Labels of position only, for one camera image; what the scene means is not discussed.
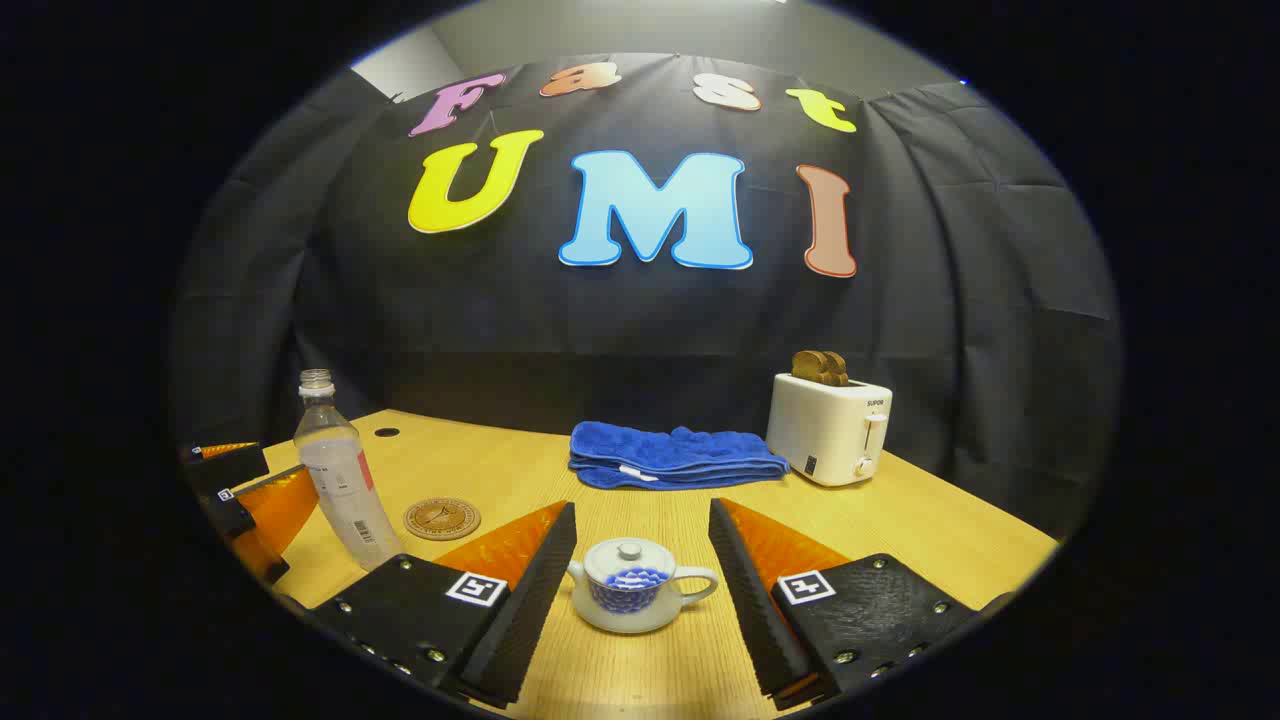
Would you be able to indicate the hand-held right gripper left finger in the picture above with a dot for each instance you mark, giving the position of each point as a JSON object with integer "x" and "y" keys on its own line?
{"x": 530, "y": 600}

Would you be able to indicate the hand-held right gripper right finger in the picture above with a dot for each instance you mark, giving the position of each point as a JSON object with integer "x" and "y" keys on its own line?
{"x": 755, "y": 610}

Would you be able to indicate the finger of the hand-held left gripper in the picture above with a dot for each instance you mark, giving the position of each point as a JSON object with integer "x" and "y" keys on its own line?
{"x": 235, "y": 468}
{"x": 275, "y": 510}

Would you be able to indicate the clear plastic water bottle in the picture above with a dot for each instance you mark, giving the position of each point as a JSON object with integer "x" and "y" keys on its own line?
{"x": 340, "y": 480}

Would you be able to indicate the white blue-patterned teacup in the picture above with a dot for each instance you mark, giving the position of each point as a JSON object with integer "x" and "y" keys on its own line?
{"x": 625, "y": 612}

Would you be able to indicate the white teacup lid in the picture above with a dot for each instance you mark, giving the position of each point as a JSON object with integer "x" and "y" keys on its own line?
{"x": 628, "y": 560}

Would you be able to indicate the round brown coaster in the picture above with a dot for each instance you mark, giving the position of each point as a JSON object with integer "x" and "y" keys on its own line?
{"x": 442, "y": 520}

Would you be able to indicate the folded blue towel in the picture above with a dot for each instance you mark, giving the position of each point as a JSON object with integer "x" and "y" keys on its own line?
{"x": 670, "y": 455}

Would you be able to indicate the white toaster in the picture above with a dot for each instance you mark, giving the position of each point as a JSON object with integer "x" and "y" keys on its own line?
{"x": 820, "y": 430}

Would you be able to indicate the black backdrop cloth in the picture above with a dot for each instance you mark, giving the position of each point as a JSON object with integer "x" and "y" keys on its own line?
{"x": 600, "y": 330}

